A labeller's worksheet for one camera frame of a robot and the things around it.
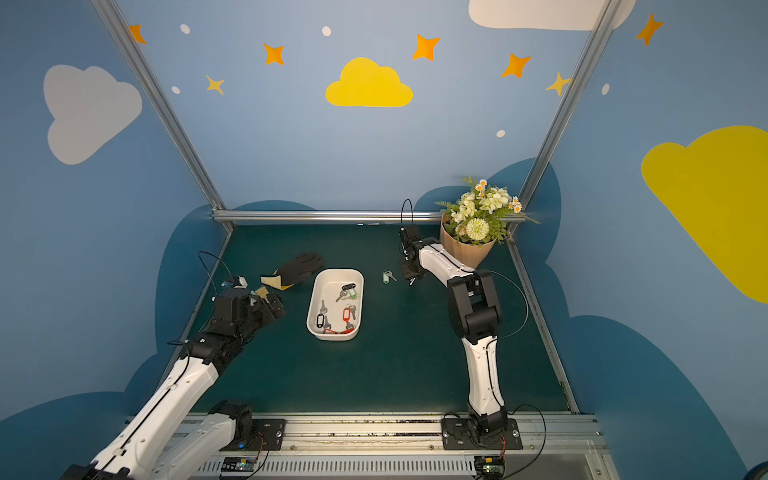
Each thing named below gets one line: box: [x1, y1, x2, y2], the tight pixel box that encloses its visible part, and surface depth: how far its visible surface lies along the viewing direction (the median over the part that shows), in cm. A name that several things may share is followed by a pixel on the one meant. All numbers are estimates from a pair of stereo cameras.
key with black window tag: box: [316, 300, 328, 329], surface depth 98 cm
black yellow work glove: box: [260, 253, 324, 291], surface depth 107 cm
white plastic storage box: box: [306, 267, 365, 341], surface depth 100 cm
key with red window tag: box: [342, 304, 356, 322], surface depth 99 cm
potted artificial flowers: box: [436, 177, 541, 269], surface depth 88 cm
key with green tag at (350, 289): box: [335, 283, 359, 302], surface depth 104 cm
